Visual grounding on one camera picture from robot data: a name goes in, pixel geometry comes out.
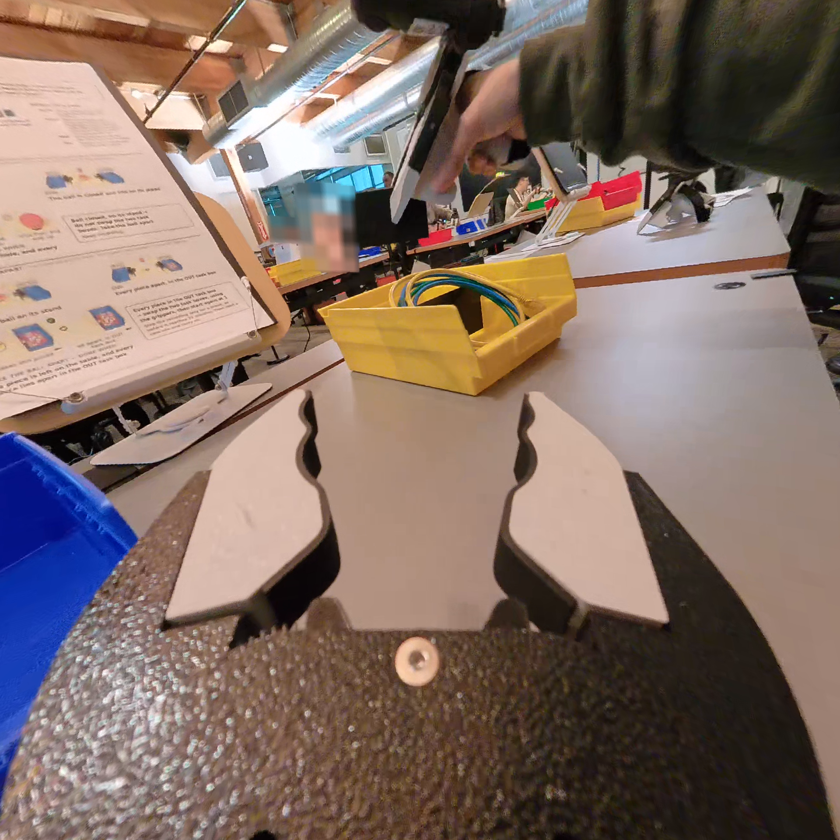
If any large yellow plastic bin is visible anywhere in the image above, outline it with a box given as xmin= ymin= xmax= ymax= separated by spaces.
xmin=318 ymin=252 xmax=578 ymax=396

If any person's right forearm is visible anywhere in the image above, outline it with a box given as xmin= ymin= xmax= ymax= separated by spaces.
xmin=518 ymin=0 xmax=840 ymax=195

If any small yellow plastic bin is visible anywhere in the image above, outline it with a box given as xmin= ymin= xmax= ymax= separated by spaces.
xmin=558 ymin=193 xmax=641 ymax=233

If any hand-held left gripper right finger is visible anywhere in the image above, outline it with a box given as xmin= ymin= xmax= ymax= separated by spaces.
xmin=493 ymin=392 xmax=670 ymax=641

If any silver ventilation duct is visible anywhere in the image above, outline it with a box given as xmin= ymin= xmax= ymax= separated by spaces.
xmin=308 ymin=0 xmax=592 ymax=149
xmin=203 ymin=0 xmax=395 ymax=149

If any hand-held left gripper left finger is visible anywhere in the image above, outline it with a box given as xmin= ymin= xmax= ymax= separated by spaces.
xmin=164 ymin=388 xmax=341 ymax=648

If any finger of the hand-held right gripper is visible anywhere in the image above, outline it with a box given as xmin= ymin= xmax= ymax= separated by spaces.
xmin=389 ymin=36 xmax=455 ymax=224

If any black monitor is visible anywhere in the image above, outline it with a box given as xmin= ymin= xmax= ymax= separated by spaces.
xmin=354 ymin=187 xmax=431 ymax=252

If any red plastic bin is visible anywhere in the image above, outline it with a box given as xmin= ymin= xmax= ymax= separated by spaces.
xmin=587 ymin=172 xmax=643 ymax=211

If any blue ethernet cable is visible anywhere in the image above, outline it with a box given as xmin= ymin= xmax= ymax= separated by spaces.
xmin=403 ymin=272 xmax=527 ymax=327

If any printed instruction sheet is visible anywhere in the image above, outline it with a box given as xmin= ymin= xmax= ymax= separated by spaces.
xmin=0 ymin=56 xmax=275 ymax=421

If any blue plastic bin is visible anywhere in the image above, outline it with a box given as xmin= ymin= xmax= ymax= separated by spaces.
xmin=0 ymin=431 xmax=139 ymax=775

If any grey desk with wooden edge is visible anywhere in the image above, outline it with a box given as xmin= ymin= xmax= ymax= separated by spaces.
xmin=486 ymin=187 xmax=791 ymax=290

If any black office chair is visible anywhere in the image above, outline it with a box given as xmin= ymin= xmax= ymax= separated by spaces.
xmin=786 ymin=187 xmax=840 ymax=376

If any black bin divider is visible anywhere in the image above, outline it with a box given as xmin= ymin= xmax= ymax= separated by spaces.
xmin=453 ymin=289 xmax=488 ymax=337

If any person's right hand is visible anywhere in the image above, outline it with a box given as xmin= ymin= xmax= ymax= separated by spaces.
xmin=433 ymin=59 xmax=530 ymax=195

